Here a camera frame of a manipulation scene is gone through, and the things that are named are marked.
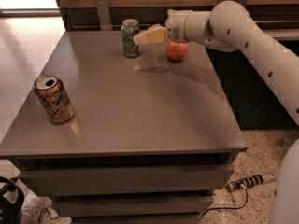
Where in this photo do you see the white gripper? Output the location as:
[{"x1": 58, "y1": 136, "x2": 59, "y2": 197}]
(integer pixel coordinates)
[{"x1": 133, "y1": 9, "x2": 193, "y2": 45}]

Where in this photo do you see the green soda can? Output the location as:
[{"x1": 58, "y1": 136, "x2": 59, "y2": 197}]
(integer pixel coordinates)
[{"x1": 121, "y1": 19, "x2": 140, "y2": 58}]

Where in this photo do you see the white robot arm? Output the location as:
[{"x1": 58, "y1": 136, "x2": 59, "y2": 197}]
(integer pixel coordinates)
[{"x1": 134, "y1": 1, "x2": 299, "y2": 124}]

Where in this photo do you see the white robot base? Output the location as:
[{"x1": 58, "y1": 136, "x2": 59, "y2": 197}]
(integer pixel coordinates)
[{"x1": 269, "y1": 140, "x2": 299, "y2": 224}]

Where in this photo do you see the orange soda can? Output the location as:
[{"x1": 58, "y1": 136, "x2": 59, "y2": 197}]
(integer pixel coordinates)
[{"x1": 34, "y1": 75, "x2": 75, "y2": 124}]

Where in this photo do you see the red apple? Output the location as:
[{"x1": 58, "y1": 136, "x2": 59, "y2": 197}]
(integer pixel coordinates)
[{"x1": 166, "y1": 40, "x2": 189, "y2": 62}]

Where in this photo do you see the grey drawer cabinet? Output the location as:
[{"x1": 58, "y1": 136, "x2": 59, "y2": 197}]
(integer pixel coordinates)
[{"x1": 1, "y1": 32, "x2": 246, "y2": 224}]

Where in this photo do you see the white power strip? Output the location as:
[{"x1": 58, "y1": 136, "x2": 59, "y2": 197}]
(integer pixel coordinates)
[{"x1": 225, "y1": 173, "x2": 278, "y2": 192}]

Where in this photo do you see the black object bottom left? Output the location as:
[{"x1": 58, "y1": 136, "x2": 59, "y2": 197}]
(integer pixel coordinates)
[{"x1": 0, "y1": 177, "x2": 24, "y2": 224}]

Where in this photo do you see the left metal bracket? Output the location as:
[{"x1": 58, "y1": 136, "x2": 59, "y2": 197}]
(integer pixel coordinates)
[{"x1": 95, "y1": 0, "x2": 112, "y2": 31}]

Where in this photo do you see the wooden wall shelf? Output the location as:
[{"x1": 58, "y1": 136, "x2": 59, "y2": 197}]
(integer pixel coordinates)
[{"x1": 56, "y1": 0, "x2": 299, "y2": 40}]

